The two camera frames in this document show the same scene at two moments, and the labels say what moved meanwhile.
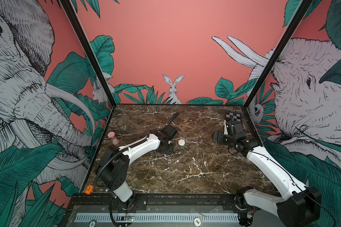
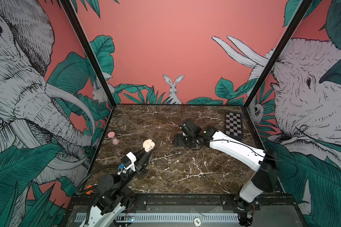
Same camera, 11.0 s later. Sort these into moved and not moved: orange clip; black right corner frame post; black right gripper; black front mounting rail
Moved: black right gripper
Not moved: black front mounting rail; orange clip; black right corner frame post
